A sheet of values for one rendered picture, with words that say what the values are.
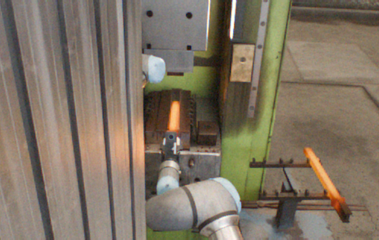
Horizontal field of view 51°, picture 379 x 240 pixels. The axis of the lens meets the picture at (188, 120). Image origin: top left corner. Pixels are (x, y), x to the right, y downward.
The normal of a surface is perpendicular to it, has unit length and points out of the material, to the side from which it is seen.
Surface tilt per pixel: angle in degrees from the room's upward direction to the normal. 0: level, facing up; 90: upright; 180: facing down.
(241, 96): 90
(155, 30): 90
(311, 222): 0
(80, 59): 90
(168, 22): 90
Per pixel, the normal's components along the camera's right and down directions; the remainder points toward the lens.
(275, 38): -0.01, 0.50
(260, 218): 0.04, -0.87
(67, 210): 0.95, 0.19
